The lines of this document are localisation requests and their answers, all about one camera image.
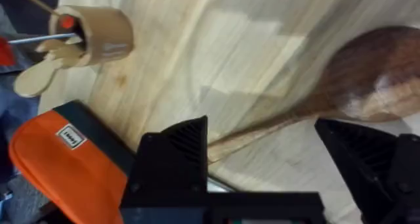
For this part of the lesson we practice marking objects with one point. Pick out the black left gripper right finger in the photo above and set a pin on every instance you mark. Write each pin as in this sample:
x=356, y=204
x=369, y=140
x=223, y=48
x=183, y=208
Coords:
x=370, y=161

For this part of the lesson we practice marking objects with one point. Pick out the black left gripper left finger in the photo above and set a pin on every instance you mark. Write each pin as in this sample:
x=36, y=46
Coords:
x=170, y=165

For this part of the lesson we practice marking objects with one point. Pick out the brown wooden spoon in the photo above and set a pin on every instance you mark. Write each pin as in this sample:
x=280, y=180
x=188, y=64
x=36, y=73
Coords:
x=370, y=73

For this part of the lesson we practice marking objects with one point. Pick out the orange and black zip bag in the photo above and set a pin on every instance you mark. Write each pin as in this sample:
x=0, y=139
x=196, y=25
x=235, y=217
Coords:
x=72, y=165

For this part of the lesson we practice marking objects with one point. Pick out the tan cylindrical utensil holder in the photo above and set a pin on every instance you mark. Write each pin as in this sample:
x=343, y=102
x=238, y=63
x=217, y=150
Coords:
x=105, y=33

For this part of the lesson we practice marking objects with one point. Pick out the pale wooden spatula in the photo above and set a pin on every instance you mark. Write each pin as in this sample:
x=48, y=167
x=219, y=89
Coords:
x=36, y=77

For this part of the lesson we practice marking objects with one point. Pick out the metal utensil with red end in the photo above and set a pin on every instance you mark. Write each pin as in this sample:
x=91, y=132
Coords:
x=39, y=38

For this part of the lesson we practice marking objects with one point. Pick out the thin wooden stick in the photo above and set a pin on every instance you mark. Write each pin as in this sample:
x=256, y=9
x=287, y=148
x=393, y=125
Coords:
x=33, y=0

